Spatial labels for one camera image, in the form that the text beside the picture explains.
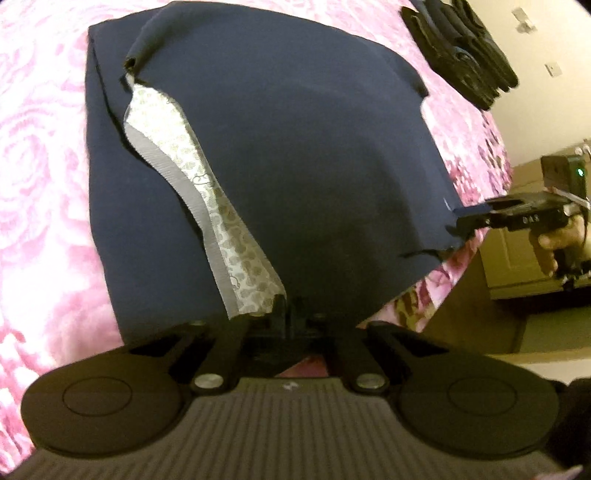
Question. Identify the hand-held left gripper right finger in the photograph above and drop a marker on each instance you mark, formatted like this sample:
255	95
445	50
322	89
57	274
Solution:
344	355

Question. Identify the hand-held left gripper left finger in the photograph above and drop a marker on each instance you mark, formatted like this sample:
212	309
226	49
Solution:
231	350

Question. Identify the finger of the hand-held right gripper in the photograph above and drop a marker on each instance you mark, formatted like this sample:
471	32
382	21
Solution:
473	220

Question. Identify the navy blue garment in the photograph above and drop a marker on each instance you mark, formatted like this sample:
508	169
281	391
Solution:
300	161

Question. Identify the stack of black folded clothes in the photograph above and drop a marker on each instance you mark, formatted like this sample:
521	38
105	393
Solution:
461	55

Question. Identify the person's right hand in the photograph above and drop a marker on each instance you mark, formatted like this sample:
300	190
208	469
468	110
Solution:
551	247

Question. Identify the beige cabinet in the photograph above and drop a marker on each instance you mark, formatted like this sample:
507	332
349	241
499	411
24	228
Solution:
512	267

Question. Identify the pink floral bedsheet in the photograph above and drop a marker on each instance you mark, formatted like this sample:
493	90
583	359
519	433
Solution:
41	184

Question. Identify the wooden bed frame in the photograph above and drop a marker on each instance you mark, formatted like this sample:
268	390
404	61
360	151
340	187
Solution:
461	314

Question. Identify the white wall socket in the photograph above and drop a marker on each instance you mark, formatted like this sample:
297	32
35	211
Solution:
554	69
525	21

